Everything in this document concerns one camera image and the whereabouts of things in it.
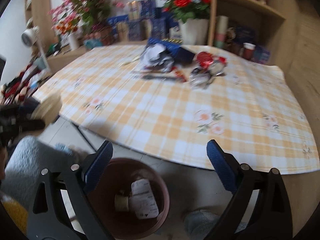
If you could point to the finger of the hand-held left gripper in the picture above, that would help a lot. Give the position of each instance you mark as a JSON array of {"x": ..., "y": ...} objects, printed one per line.
[
  {"x": 28, "y": 104},
  {"x": 31, "y": 125}
]

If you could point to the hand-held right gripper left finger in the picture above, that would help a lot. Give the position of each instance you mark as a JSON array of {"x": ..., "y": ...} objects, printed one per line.
[{"x": 97, "y": 166}]

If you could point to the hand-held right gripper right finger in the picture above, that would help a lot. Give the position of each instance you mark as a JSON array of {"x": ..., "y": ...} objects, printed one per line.
[{"x": 221, "y": 166}]

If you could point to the brown round bin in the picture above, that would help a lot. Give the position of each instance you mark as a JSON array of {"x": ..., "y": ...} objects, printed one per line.
[{"x": 100, "y": 205}]

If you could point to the brown wrapper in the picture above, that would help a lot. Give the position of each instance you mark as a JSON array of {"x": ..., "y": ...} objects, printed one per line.
[{"x": 122, "y": 201}]

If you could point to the flower print plastic package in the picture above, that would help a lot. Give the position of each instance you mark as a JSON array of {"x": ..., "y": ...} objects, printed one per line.
[{"x": 145, "y": 197}]

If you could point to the red foil wrapper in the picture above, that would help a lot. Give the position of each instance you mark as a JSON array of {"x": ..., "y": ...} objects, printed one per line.
[{"x": 205, "y": 60}]

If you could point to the white paper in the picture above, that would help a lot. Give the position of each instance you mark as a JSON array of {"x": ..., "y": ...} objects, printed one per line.
[{"x": 156, "y": 56}]

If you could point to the red patterned cloth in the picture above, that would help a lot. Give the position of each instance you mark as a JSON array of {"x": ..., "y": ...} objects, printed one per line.
[{"x": 18, "y": 82}]

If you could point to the person's left leg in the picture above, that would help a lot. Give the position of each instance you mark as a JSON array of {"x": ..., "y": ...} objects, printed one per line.
[{"x": 30, "y": 160}]

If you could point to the person's leg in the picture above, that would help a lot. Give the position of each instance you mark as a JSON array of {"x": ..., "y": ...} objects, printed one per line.
[
  {"x": 202, "y": 223},
  {"x": 30, "y": 160}
]

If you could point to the teal bucket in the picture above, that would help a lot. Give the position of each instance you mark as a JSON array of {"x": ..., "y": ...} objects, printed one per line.
[{"x": 42, "y": 63}]

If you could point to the person's right leg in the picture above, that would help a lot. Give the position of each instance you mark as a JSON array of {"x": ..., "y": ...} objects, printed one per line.
[{"x": 202, "y": 223}]

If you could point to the white standing fan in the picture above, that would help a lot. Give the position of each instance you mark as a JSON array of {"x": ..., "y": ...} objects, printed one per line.
[{"x": 29, "y": 36}]

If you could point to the white vase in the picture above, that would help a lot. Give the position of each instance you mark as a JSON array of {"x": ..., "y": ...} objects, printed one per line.
[{"x": 73, "y": 41}]

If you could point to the orange artificial flowers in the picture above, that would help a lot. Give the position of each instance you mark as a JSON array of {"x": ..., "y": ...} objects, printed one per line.
[{"x": 65, "y": 27}]

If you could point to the teal round tin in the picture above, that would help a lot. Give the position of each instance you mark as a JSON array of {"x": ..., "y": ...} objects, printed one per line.
[{"x": 92, "y": 45}]

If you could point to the yellow fluffy cloth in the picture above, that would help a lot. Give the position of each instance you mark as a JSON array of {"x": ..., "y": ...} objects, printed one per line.
[{"x": 15, "y": 212}]

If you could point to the striped flower basket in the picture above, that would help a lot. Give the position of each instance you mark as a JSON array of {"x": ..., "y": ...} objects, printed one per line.
[{"x": 100, "y": 36}]

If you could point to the red lighter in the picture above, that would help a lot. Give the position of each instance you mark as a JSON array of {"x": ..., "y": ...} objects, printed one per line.
[{"x": 181, "y": 75}]

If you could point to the dark slim object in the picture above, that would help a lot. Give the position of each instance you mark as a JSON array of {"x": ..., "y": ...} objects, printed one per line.
[{"x": 160, "y": 77}]

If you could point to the pink blossom artificial plant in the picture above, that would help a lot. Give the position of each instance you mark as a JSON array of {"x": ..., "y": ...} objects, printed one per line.
[{"x": 87, "y": 2}]

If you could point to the brown glass cup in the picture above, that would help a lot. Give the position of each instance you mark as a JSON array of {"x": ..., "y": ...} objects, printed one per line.
[{"x": 237, "y": 49}]

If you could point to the red cup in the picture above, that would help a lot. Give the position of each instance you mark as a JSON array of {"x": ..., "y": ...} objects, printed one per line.
[{"x": 249, "y": 51}]

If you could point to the small purple box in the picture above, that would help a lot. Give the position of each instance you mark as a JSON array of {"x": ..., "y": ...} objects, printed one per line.
[{"x": 263, "y": 54}]

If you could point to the flat blue carton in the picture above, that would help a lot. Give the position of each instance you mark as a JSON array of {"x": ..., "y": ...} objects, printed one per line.
[{"x": 117, "y": 20}]

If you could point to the gold and blue gift box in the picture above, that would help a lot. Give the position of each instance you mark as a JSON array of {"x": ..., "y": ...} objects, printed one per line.
[
  {"x": 155, "y": 30},
  {"x": 131, "y": 31},
  {"x": 142, "y": 10}
]

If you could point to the illustrated blue box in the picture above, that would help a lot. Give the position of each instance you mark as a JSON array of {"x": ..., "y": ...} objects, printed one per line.
[{"x": 242, "y": 35}]

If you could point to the gold leaf tray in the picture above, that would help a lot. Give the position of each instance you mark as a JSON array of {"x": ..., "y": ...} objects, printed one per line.
[{"x": 172, "y": 40}]

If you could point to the stack of pastel cups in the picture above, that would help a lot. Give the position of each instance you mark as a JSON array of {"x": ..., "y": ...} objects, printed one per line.
[{"x": 221, "y": 31}]

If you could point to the white flower pot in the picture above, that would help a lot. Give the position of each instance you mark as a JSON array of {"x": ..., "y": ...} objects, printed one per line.
[{"x": 193, "y": 32}]

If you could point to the small white blue box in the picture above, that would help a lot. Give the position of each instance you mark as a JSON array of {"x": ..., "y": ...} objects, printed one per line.
[{"x": 175, "y": 32}]

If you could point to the wooden shelf unit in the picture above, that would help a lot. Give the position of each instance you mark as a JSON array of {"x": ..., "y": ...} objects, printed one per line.
[{"x": 272, "y": 30}]

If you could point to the plain dark blue box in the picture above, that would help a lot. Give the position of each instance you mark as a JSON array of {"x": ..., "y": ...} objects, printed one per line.
[{"x": 163, "y": 13}]

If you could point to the red rose plant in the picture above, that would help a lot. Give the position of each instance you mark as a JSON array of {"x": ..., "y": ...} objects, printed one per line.
[{"x": 186, "y": 2}]

